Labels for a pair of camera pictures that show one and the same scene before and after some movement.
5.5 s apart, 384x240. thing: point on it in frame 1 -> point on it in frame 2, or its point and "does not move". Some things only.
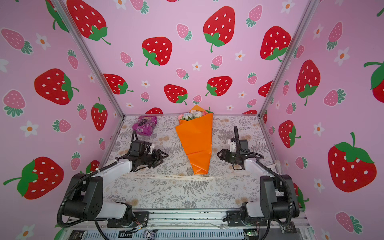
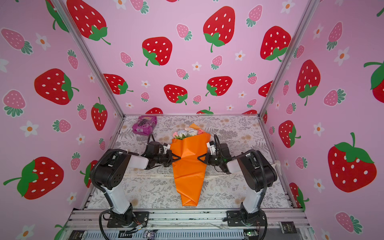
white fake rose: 187,116 -> 182,132
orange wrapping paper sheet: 196,135 -> 188,169
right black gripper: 224,155 -> 207,159
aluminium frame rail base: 186,225 does not move
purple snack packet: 145,124 does not move
